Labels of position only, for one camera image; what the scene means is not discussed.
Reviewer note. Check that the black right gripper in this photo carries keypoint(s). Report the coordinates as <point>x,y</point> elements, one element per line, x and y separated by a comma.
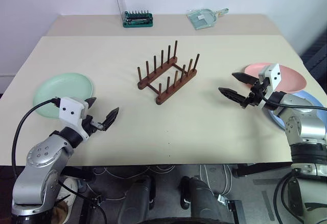
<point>258,93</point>

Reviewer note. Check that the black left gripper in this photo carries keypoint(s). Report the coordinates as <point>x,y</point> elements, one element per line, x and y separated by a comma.
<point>90,126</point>

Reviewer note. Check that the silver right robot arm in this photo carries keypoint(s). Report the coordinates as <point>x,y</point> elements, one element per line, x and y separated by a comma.
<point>306,126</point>

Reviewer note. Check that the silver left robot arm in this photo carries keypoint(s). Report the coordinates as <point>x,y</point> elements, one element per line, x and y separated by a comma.
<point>41,157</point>

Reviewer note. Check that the wooden dish rack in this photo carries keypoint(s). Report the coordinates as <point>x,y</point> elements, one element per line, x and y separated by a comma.
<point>176,86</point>

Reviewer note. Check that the green plate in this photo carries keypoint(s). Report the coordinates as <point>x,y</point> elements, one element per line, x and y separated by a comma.
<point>64,86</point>

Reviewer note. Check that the red plate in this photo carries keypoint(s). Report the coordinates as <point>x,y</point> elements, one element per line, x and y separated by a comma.
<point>291,80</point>

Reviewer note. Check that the blue plate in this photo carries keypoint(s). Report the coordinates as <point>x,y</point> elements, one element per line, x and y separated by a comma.
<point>310,100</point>

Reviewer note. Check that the clear plastic dustpan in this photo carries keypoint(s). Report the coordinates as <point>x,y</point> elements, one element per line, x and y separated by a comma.
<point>201,18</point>

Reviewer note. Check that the white shoe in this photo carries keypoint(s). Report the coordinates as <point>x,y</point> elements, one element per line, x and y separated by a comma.
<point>69,188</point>

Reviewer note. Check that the green screwdriver bit set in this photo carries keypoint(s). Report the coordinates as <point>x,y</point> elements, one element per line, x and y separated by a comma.
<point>139,20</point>

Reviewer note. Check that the dark rounded robot leg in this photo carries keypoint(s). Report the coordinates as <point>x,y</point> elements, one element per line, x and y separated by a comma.
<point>138,201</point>
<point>201,201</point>

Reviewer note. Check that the clear plastic case lid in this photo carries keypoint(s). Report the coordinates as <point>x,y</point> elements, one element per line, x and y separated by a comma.
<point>121,1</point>

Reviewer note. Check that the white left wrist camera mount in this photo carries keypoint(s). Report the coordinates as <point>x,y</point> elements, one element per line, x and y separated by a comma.
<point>71,109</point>

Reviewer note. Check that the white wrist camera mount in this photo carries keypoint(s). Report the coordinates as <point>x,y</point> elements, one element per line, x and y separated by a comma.
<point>274,77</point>
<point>71,109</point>

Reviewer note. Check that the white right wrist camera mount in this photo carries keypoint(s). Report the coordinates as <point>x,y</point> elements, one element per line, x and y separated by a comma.
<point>274,77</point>

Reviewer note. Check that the black table frame bar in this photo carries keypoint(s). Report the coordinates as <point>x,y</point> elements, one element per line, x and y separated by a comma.
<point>260,169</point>
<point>76,173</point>

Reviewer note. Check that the black metal bracket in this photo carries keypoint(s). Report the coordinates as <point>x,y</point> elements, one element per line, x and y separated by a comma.
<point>236,208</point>

